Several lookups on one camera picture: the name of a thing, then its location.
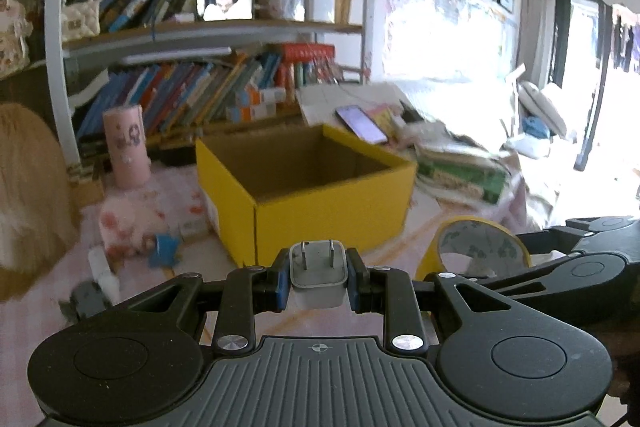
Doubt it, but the stack of orange white boxes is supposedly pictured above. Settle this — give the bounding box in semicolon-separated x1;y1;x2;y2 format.
226;86;287;124

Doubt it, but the white charger plug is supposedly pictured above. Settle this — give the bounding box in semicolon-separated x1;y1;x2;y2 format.
289;240;350;309

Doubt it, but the long row of books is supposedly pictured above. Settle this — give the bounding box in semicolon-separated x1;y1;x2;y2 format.
75;44;347;144

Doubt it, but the red flat box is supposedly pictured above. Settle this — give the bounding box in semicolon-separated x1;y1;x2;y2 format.
272;44;335;62

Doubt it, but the floral ceramic figure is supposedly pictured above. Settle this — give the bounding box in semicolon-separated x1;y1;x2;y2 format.
0;0;32;78

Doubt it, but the pink checked cloth desktop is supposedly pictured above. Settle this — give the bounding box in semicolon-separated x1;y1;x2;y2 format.
0;147;532;360

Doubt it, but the flat cardboard sheet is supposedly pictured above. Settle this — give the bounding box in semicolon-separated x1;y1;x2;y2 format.
297;81;407;128

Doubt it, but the grey small object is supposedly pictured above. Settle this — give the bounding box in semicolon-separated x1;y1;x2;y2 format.
58;279;114;323

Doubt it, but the white plastic bottle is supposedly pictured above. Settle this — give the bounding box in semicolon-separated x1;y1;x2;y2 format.
88;247;121;303

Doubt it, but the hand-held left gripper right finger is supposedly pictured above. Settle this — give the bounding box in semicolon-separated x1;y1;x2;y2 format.
347;248;522;353

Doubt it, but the stack of green books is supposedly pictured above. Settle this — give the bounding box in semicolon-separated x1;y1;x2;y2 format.
414;141;509;207

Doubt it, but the pink plush toy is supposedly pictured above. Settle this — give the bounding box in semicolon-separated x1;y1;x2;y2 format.
97;196;167;259

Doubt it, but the white pen cup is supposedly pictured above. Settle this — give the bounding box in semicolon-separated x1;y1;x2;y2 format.
305;0;335;24
277;0;306;22

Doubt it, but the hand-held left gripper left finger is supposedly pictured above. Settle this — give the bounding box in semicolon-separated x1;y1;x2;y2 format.
114;251;291;356

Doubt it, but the yellow cardboard box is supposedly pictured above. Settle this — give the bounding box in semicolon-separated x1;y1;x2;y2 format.
195;124;418;267

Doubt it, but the white pillow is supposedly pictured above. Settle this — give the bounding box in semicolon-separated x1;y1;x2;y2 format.
517;79;571;138

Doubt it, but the white wooden bookshelf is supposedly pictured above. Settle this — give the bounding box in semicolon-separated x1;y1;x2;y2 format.
44;0;369;168

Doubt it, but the phone with lit screen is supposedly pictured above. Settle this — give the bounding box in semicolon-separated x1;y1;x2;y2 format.
194;0;254;22

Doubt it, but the pink printed tumbler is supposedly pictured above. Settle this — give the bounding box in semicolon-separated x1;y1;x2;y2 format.
102;104;151;189

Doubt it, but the yellow tape roll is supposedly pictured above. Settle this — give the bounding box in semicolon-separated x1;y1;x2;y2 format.
415;216;531;283

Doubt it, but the orange and white cat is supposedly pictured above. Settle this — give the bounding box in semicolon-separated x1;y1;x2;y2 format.
0;103;84;303

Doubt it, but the grey curtain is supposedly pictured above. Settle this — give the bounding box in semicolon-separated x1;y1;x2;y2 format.
520;0;557;88

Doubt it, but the blue toy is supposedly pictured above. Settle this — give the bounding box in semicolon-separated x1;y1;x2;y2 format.
148;234;182;269

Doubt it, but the smartphone with purple screen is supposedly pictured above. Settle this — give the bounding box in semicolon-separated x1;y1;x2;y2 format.
334;104;390;146

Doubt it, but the white quilted handbag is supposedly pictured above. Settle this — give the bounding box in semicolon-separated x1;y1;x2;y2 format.
61;0;101;42

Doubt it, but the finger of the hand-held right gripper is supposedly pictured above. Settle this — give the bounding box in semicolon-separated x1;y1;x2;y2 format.
515;227;592;253
462;251;586;298

